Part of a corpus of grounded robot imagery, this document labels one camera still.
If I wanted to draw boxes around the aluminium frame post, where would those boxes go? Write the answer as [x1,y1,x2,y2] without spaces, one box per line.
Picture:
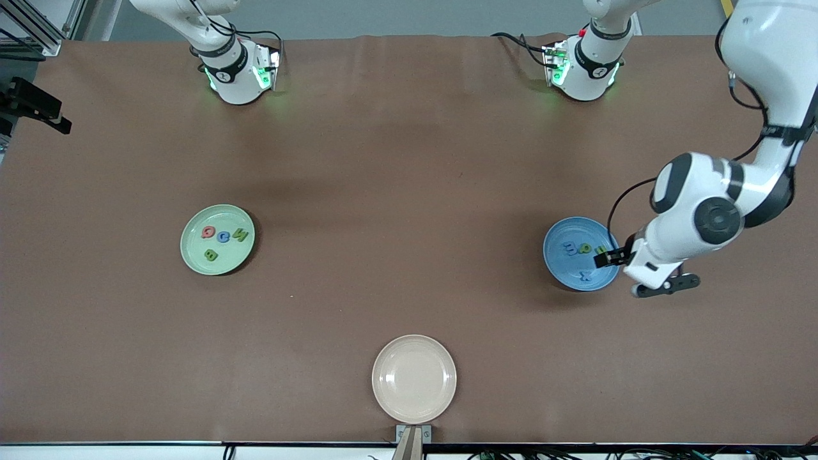
[61,0,87,40]

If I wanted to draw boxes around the light green plate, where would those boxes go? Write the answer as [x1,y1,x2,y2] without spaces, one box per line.
[180,204,256,277]

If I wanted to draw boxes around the blue plate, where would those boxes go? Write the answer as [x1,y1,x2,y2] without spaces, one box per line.
[543,217,622,293]

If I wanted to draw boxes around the beige plate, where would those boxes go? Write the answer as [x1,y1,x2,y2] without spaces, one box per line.
[371,334,458,425]

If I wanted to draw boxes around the black left arm base cable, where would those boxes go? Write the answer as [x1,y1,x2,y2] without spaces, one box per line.
[491,32,557,68]

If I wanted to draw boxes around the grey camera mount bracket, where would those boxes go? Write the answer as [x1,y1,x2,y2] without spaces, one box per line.
[391,424,433,460]

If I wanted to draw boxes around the black arm base cable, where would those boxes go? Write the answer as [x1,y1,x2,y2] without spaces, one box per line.
[192,0,285,55]
[491,32,557,68]

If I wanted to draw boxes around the black right arm base cable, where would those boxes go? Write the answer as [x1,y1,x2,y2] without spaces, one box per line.
[192,0,285,55]

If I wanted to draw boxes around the aluminium frame brace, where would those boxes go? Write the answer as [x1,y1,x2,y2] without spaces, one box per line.
[0,0,63,57]

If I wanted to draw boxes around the brown table cover sheet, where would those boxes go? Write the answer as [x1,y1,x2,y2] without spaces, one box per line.
[0,33,818,445]

